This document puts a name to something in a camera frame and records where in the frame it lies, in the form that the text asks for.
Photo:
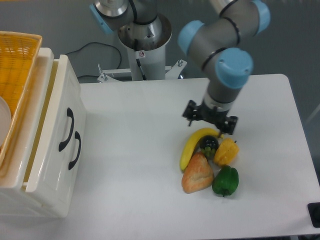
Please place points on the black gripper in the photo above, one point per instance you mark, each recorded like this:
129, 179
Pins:
225, 124

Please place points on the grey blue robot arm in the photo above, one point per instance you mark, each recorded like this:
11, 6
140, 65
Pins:
213, 48

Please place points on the white drawer cabinet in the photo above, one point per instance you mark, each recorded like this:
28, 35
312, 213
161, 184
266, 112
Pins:
18, 160

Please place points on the yellow bell pepper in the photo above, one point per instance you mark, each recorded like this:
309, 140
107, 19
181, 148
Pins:
226, 152

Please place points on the yellow banana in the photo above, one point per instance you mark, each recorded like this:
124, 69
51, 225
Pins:
192, 142

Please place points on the triangular bread loaf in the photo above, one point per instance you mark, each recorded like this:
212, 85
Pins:
198, 174

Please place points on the green bell pepper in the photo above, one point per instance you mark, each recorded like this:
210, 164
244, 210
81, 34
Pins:
226, 182

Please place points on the black corner device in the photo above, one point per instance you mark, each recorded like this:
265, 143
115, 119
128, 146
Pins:
314, 213

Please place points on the yellow wicker basket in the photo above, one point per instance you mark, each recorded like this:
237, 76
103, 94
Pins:
18, 54

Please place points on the white plate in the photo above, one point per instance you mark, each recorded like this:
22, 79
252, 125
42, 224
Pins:
5, 120

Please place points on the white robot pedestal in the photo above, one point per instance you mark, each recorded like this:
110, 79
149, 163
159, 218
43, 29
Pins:
146, 50

